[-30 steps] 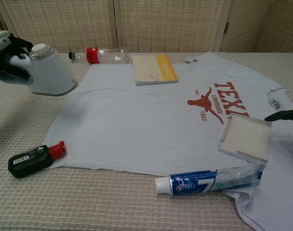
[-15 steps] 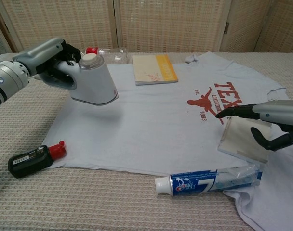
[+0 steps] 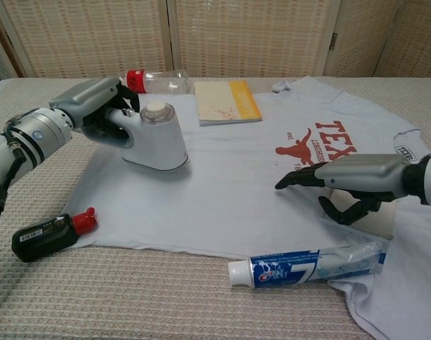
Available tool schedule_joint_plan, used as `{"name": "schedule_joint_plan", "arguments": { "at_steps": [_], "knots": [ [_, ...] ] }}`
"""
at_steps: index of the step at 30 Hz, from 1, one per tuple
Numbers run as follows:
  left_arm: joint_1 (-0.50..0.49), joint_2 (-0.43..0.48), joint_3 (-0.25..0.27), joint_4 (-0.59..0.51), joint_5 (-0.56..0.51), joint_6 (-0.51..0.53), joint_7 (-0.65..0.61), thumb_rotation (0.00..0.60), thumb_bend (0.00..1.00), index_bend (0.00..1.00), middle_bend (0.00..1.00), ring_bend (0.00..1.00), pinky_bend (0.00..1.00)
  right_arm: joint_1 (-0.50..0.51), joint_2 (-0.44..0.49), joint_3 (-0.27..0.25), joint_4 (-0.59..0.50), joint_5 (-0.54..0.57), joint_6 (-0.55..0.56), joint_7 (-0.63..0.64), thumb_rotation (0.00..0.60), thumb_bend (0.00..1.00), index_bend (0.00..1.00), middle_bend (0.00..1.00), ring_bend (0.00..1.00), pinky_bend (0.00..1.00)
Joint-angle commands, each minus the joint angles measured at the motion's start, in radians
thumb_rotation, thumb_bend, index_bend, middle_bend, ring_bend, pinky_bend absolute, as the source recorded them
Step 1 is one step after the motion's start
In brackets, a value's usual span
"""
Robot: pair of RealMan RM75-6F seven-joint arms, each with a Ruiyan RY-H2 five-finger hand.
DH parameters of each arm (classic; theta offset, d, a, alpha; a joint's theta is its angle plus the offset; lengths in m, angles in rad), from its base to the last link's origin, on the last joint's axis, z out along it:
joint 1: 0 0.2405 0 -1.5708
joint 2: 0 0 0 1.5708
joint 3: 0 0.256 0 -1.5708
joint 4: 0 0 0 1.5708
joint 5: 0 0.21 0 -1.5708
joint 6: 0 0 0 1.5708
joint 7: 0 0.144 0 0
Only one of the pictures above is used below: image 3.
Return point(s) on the black bottle red cap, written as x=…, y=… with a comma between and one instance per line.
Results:
x=42, y=237

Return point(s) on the clear bottle red label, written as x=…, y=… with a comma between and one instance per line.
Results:
x=159, y=82

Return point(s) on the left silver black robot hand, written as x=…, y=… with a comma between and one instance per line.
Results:
x=88, y=95

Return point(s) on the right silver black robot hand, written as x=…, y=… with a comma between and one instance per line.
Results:
x=364, y=173

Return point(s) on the light blue Texas t-shirt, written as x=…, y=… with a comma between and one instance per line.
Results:
x=219, y=205

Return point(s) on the cream yellow paperback book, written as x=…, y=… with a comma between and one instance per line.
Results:
x=219, y=102

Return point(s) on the woven folding screen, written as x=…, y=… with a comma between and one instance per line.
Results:
x=236, y=35

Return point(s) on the blue white toothpaste tube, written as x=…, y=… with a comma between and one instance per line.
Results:
x=290, y=267

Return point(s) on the white handheld steam iron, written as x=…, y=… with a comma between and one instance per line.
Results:
x=159, y=141

